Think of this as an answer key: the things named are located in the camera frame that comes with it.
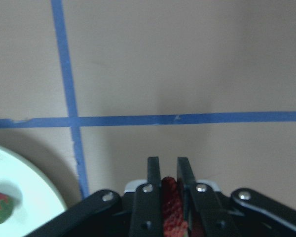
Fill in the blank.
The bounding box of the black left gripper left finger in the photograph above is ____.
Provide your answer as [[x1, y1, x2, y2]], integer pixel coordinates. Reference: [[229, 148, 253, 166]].
[[129, 157, 163, 237]]

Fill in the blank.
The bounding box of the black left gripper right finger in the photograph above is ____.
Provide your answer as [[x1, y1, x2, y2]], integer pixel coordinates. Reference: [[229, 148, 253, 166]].
[[177, 157, 239, 237]]

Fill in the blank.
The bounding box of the pale green plate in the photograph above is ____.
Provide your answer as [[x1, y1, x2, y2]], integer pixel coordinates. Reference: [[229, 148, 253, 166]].
[[0, 146, 67, 237]]

